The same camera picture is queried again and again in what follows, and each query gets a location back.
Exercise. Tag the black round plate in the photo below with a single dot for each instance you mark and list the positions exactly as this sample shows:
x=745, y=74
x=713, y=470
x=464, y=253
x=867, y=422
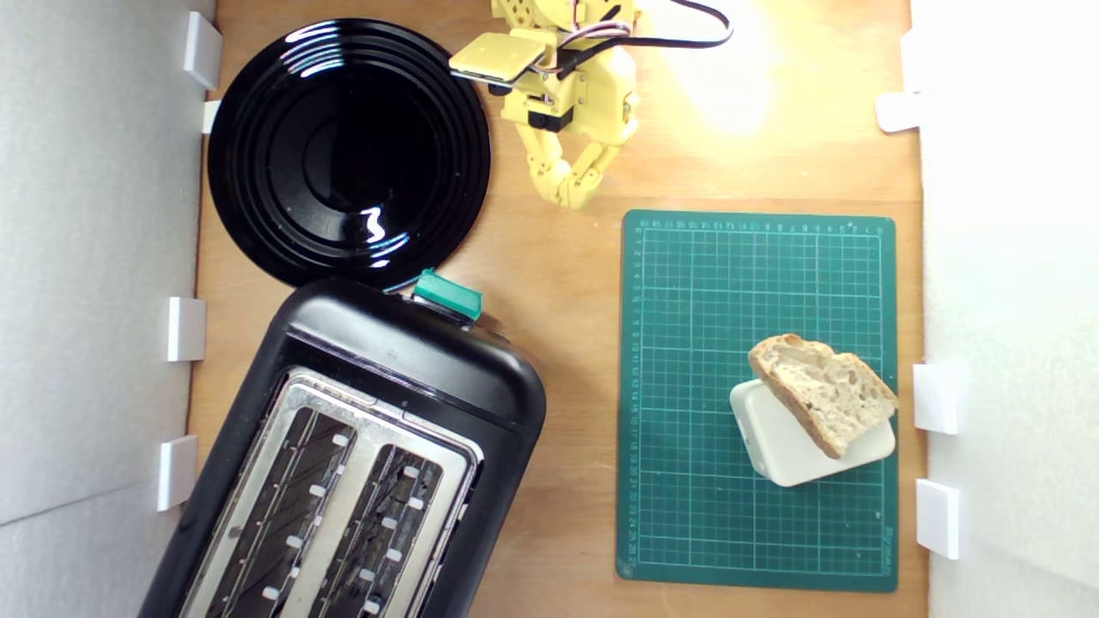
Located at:
x=343, y=154

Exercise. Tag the black two-slot toaster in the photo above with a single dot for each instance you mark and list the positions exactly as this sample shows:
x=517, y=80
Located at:
x=412, y=360

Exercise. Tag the white rounded block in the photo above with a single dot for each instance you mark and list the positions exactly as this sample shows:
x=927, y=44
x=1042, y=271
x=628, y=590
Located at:
x=790, y=455

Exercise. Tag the yellow flat camera housing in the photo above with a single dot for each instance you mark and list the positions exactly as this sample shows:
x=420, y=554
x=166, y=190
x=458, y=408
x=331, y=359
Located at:
x=494, y=56

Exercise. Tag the brown bread slice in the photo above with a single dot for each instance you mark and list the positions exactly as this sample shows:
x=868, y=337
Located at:
x=828, y=395

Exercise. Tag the green cutting mat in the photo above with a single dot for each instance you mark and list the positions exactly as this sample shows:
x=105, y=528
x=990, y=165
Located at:
x=687, y=343

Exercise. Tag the white wall clip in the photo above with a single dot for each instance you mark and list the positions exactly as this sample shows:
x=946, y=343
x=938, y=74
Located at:
x=185, y=330
x=934, y=399
x=936, y=519
x=176, y=472
x=897, y=112
x=202, y=51
x=210, y=116
x=910, y=60

